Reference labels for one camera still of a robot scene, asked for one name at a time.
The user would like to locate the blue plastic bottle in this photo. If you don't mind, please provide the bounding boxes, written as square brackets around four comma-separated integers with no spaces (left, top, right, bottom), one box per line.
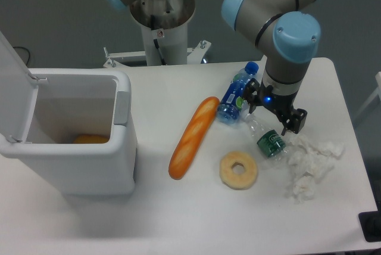
[216,61,259,125]

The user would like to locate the black device at table edge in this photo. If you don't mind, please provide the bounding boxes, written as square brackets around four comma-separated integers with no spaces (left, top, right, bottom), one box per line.
[358,211,380,242]

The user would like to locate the orange fruit in bin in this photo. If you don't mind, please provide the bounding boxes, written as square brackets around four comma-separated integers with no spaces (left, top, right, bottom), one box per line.
[73,135,109,144]

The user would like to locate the black cable on floor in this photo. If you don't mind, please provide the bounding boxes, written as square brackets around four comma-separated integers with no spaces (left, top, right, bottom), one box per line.
[13,46,31,67]

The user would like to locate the white frame at right edge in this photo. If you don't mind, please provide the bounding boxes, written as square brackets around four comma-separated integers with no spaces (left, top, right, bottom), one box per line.
[352,72,380,128]

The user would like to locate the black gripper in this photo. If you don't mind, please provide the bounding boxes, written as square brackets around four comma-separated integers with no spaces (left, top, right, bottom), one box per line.
[243,78,307,135]

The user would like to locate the white metal base frame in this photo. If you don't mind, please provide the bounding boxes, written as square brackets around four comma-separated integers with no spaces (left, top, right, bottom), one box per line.
[103,40,212,68]

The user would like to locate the white trash can lid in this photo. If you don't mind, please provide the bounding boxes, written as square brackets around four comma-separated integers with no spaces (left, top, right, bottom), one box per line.
[1,35,38,143]

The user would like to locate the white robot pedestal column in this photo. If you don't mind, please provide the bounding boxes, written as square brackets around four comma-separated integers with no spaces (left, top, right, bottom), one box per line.
[129,0,195,66]

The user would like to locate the white trash can body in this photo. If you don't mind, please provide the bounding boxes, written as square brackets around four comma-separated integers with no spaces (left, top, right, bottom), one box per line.
[1,69,137,195]

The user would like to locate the beige donut ring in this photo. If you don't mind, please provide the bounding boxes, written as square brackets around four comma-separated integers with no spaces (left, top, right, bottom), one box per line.
[219,151,258,191]

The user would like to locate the orange baguette bread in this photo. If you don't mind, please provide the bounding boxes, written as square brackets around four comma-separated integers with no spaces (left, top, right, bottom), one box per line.
[168,97,220,180]

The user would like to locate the crushed clear bottle green label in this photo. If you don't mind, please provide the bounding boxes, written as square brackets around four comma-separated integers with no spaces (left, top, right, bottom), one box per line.
[241,112,289,168]

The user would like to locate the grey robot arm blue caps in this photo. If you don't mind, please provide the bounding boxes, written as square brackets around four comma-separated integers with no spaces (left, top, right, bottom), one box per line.
[107,0,321,133]

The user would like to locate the crumpled white tissue paper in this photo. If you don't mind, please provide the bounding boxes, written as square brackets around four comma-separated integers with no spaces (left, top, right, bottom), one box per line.
[286,134,345,203]

